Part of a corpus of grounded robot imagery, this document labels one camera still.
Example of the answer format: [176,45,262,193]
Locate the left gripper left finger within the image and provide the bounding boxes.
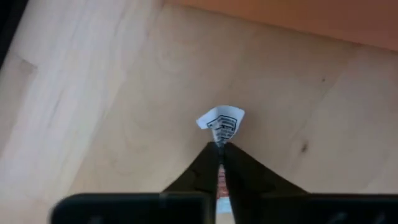
[49,142,220,224]

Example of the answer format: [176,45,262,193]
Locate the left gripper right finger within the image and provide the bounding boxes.
[223,142,398,224]

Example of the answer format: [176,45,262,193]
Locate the small red-print white packet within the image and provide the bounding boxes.
[195,105,246,215]

